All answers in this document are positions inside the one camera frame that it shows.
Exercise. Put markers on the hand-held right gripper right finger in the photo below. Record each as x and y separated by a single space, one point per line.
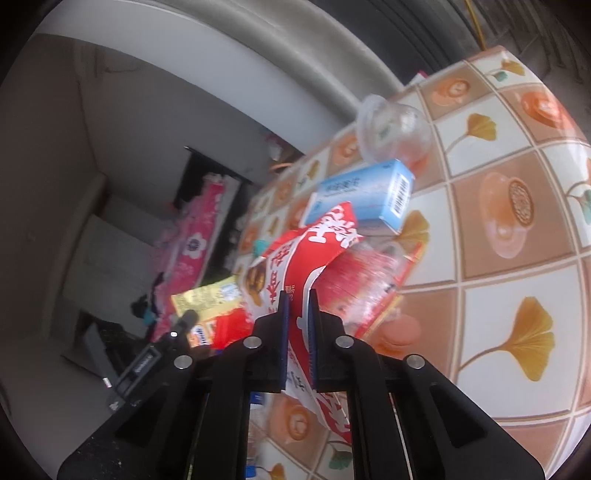
313 341

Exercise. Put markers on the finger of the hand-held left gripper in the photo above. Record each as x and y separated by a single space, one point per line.
187 321

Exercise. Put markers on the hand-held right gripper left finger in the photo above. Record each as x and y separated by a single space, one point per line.
284 341

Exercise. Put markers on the red white snack wrapper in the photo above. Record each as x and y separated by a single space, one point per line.
295 258

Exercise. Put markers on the yellow snack packet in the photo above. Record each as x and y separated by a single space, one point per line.
203 295

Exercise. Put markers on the small red snack packet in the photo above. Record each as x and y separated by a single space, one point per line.
231 327

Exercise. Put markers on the dark flat board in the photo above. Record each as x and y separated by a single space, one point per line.
99 341

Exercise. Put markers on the dark cloth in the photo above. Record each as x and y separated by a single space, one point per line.
145 300

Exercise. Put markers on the crushed clear plastic bottle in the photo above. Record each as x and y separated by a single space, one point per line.
364 277

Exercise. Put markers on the pink flowered blanket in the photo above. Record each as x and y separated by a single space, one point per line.
198 230

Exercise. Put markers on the red orange flat packet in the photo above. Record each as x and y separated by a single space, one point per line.
411 263

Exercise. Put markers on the light blue carton box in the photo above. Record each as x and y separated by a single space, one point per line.
355 194

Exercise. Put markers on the clear plastic cup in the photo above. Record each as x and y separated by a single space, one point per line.
392 129

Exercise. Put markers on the tile patterned tablecloth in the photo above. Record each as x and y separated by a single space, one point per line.
485 138

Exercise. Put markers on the grey curtain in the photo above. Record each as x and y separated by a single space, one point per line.
300 46

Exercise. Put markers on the yellow pole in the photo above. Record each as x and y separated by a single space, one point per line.
475 23

